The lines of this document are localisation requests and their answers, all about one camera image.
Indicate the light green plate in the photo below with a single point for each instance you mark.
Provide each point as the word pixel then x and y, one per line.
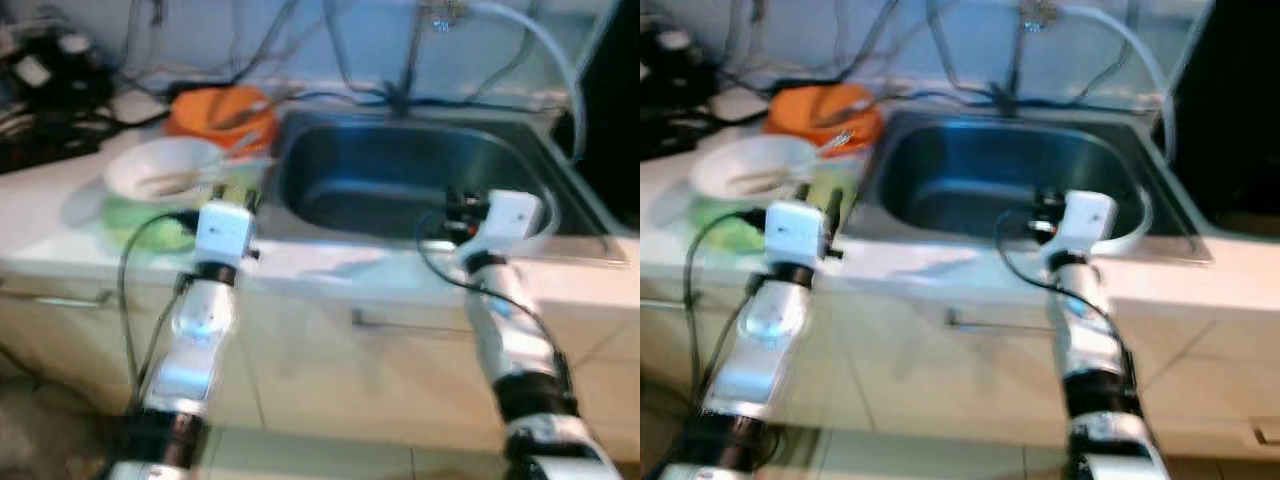
pixel 735 235
pixel 150 232

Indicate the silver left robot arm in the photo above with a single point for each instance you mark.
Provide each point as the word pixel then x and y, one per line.
pixel 195 330
pixel 770 325

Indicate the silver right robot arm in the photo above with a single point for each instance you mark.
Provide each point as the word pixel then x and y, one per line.
pixel 505 320
pixel 1085 330

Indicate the long metal spoon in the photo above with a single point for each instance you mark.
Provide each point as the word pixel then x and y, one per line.
pixel 245 143
pixel 838 140

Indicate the stainless steel sink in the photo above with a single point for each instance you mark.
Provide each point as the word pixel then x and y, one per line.
pixel 380 170
pixel 980 165

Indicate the orange bowl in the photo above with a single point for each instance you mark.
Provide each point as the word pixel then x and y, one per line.
pixel 200 110
pixel 800 108

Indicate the white power adapter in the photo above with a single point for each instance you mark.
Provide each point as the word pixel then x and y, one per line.
pixel 135 106
pixel 738 104

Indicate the black appliance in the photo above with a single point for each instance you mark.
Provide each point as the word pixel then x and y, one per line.
pixel 1230 110
pixel 612 110

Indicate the black power strip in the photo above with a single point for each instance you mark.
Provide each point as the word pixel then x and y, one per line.
pixel 665 142
pixel 40 150

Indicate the black power supply box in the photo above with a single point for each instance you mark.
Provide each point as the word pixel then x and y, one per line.
pixel 680 65
pixel 60 70

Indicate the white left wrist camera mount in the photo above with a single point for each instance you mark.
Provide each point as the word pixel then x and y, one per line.
pixel 795 230
pixel 222 232

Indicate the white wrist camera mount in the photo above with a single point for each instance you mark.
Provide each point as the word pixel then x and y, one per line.
pixel 1090 215
pixel 222 232
pixel 510 215
pixel 795 230

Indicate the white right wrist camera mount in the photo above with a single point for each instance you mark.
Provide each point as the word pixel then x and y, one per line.
pixel 1090 215
pixel 510 215

